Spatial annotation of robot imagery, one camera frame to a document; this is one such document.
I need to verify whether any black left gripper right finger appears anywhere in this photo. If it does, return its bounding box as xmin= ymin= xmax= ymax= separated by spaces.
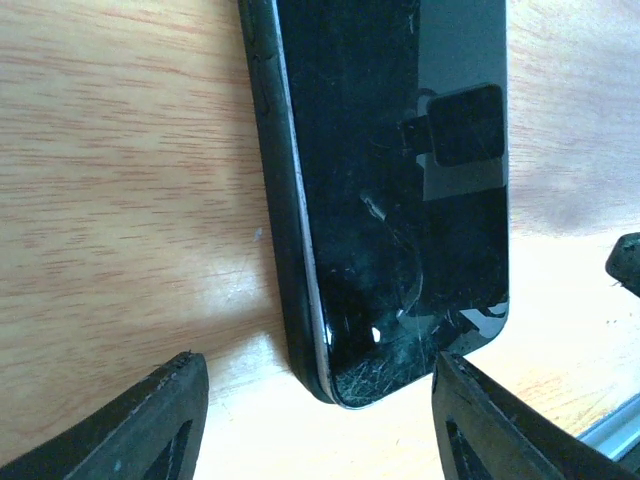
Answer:
xmin=432 ymin=352 xmax=639 ymax=479

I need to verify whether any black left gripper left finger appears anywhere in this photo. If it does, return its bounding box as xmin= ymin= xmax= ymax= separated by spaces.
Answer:
xmin=1 ymin=352 xmax=209 ymax=479

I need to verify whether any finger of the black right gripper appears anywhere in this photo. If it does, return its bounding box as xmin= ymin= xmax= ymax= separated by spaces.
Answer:
xmin=605 ymin=232 xmax=640 ymax=297

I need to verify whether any dark smartphone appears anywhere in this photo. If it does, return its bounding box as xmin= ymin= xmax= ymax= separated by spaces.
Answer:
xmin=277 ymin=1 xmax=509 ymax=409

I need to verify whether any black silicone phone case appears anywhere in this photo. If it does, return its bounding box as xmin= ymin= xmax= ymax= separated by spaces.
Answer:
xmin=238 ymin=1 xmax=337 ymax=404

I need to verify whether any aluminium front rail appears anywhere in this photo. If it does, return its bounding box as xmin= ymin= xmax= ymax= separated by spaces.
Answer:
xmin=578 ymin=394 xmax=640 ymax=473

